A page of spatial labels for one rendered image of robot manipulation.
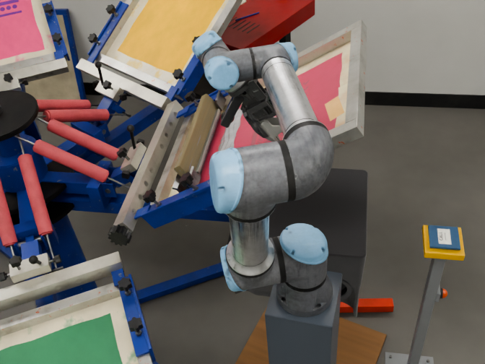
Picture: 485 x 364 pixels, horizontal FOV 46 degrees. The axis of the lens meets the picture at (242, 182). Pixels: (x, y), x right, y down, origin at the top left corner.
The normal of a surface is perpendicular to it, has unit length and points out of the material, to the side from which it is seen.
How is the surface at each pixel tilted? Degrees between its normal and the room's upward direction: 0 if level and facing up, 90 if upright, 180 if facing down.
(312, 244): 7
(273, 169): 41
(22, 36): 32
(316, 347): 90
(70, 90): 79
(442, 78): 90
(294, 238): 7
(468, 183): 0
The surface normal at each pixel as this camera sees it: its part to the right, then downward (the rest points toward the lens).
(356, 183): -0.07, -0.73
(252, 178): 0.08, 0.02
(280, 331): -0.27, 0.67
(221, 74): 0.15, 0.50
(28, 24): 0.11, -0.29
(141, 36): -0.40, -0.32
